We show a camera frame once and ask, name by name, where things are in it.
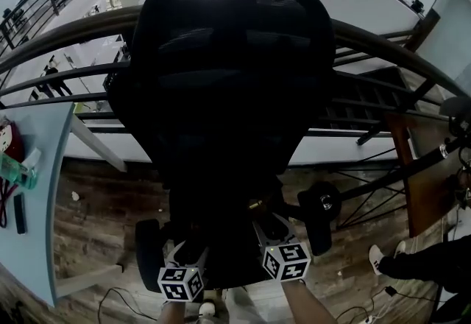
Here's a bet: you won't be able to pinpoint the black mesh office chair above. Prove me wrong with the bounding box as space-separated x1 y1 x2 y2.
105 0 344 295

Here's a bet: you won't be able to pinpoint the black floor cable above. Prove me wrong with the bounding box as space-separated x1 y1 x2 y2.
96 286 160 324

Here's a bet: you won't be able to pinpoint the grey hanging bag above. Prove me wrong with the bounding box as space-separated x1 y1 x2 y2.
439 95 471 122

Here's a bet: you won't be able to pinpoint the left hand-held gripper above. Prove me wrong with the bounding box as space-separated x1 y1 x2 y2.
157 240 210 303

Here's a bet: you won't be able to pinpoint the light blue table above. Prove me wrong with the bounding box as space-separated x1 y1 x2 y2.
0 101 129 308

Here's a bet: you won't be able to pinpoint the wooden hairpin leg table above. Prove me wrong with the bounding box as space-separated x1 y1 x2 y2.
384 111 471 239

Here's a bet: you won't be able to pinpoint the red bag with strap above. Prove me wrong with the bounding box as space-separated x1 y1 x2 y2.
0 119 26 228

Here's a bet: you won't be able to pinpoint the black curved balcony railing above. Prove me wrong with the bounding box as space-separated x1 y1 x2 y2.
0 5 471 169

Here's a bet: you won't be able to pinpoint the person's right forearm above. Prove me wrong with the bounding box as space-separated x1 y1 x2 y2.
280 279 338 324

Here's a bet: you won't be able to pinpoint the black coat rack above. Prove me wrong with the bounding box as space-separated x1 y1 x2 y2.
297 114 471 223

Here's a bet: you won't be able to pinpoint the teal water bottle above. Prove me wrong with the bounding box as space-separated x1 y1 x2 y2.
0 152 38 190

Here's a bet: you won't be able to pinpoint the person's left forearm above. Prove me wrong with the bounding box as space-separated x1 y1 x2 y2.
159 300 188 324

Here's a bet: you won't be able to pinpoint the crumpled white packet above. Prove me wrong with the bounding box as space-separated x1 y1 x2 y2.
21 147 42 169

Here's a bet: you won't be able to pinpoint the black smartphone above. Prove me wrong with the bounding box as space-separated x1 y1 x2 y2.
13 193 28 236

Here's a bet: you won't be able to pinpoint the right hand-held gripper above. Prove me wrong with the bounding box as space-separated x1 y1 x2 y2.
252 214 312 282

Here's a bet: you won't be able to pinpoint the person's legs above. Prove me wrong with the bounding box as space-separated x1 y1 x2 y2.
197 286 266 324

